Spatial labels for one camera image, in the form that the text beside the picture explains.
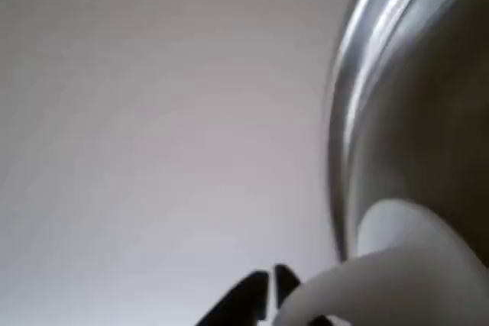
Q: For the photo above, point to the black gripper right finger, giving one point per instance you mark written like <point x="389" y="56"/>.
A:
<point x="284" y="284"/>

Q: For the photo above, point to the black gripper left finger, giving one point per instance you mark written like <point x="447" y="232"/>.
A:
<point x="244" y="299"/>

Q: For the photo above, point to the stainless steel inner pot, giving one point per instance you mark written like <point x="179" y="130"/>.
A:
<point x="451" y="112"/>

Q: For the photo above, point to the glass lid with white knob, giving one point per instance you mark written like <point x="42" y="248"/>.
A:
<point x="401" y="265"/>

